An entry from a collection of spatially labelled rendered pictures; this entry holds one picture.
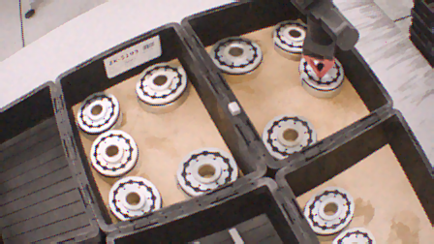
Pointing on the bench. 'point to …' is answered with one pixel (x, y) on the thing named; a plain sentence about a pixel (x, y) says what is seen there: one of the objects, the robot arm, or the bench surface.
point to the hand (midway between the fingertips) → (322, 65)
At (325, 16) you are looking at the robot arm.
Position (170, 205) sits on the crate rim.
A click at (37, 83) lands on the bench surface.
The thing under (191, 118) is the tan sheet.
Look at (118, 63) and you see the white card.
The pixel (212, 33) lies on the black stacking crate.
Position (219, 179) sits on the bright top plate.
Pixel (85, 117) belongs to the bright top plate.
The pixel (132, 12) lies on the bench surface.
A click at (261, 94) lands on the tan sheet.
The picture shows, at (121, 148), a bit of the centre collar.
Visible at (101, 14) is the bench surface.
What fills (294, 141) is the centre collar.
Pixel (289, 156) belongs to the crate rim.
